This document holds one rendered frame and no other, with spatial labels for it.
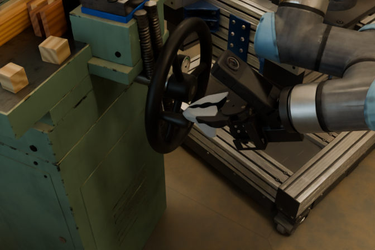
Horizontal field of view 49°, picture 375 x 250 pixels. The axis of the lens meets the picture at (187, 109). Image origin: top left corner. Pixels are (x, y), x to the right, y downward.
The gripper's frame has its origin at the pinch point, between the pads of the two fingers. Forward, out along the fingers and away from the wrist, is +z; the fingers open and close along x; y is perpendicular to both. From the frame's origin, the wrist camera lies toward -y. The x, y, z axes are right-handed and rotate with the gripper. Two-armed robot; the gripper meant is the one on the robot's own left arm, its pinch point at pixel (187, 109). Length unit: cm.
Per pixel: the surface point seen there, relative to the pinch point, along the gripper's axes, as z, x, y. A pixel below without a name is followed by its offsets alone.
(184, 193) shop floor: 60, 34, 68
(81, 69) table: 20.2, 0.8, -12.0
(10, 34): 31.7, 0.2, -23.3
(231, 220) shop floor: 41, 30, 78
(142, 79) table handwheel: 14.9, 8.2, -2.8
